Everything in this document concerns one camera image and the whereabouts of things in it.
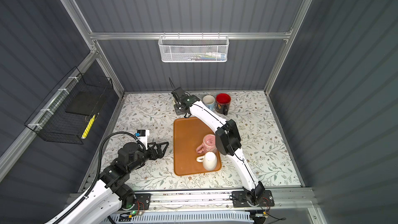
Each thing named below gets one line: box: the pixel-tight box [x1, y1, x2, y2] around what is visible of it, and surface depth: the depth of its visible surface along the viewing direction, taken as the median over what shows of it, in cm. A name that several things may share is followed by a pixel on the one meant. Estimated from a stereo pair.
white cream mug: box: [196, 151, 218, 172], surface depth 80 cm
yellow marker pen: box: [81, 114, 96, 140], surface depth 70 cm
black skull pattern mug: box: [215, 92, 232, 116], surface depth 104 cm
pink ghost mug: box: [195, 133, 218, 154], surface depth 84 cm
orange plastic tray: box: [173, 116, 222, 176], surface depth 88 cm
